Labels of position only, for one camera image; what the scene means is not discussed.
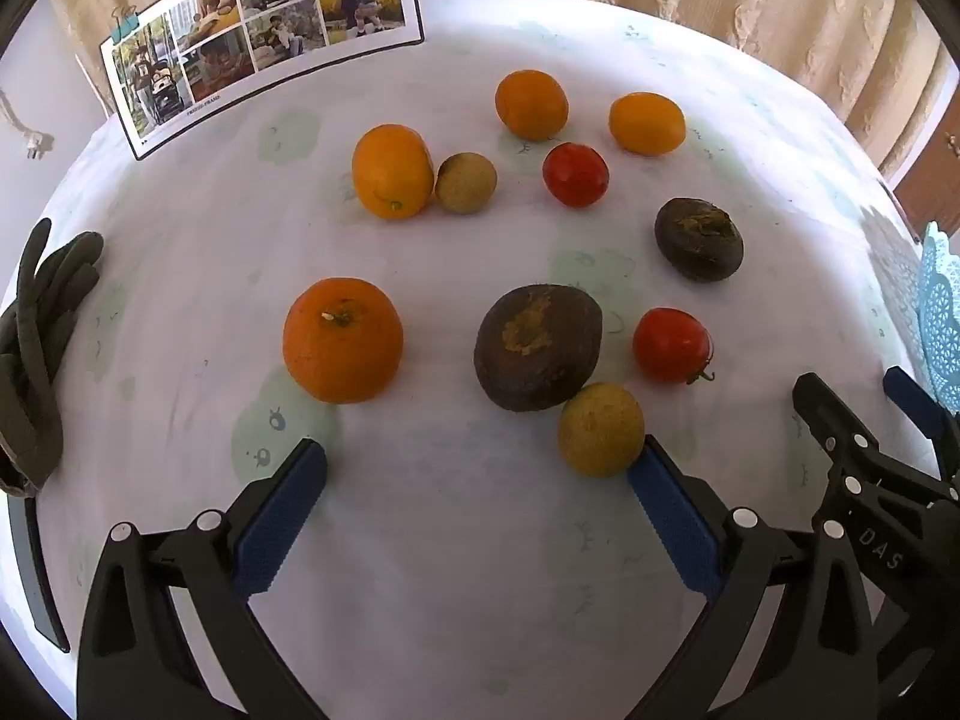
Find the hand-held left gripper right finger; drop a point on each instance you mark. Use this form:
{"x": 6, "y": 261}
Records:
{"x": 675, "y": 517}

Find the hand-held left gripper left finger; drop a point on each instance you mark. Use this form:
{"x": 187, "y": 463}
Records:
{"x": 281, "y": 517}

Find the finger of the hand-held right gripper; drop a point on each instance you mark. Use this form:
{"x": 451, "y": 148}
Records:
{"x": 825, "y": 409}
{"x": 911, "y": 394}

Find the light blue plastic basket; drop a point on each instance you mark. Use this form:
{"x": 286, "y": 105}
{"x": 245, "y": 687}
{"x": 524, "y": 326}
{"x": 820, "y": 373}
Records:
{"x": 941, "y": 315}

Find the yellow round fruit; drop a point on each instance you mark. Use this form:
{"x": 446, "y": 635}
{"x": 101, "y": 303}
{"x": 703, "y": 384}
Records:
{"x": 601, "y": 429}

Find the small olive green round fruit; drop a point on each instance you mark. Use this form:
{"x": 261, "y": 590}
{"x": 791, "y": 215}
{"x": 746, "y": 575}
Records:
{"x": 466, "y": 182}

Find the red tomato with stem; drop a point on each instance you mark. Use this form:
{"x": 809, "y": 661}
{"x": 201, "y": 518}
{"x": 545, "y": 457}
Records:
{"x": 671, "y": 345}

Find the large orange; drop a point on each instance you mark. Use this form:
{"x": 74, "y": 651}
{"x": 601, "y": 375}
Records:
{"x": 343, "y": 340}

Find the small dark purple passion fruit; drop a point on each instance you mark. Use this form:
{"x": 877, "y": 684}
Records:
{"x": 698, "y": 238}

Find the large dark purple passion fruit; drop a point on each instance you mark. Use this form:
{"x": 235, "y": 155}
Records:
{"x": 538, "y": 346}

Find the brown wooden cabinet door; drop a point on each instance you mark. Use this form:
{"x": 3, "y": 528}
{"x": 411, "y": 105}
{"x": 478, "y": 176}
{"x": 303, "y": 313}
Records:
{"x": 930, "y": 172}

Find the dark green glove pair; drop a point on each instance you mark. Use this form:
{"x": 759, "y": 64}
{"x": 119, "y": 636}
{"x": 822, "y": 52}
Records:
{"x": 37, "y": 360}

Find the small orange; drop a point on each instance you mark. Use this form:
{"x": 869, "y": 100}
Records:
{"x": 531, "y": 104}
{"x": 646, "y": 124}

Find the oval orange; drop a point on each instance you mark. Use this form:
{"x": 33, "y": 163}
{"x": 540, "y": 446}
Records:
{"x": 391, "y": 171}

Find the white power plug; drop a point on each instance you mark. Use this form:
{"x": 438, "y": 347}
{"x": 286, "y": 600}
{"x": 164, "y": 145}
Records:
{"x": 34, "y": 144}

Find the photo collage poster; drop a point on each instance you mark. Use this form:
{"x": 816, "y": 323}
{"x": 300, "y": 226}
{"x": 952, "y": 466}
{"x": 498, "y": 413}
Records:
{"x": 262, "y": 37}

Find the teal binder clip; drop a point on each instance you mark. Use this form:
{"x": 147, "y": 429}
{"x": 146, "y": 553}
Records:
{"x": 124, "y": 22}

